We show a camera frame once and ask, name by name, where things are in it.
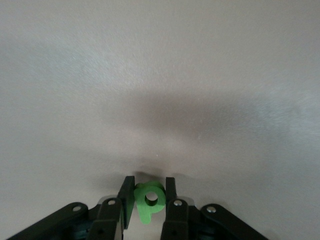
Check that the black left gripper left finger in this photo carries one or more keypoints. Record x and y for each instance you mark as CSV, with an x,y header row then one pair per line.
x,y
127,200

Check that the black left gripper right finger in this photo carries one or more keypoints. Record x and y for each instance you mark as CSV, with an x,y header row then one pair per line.
x,y
175,220

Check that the green foam letter P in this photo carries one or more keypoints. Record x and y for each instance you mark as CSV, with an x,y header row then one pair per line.
x,y
142,210

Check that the brown table cloth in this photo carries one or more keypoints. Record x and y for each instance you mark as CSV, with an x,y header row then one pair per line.
x,y
150,75

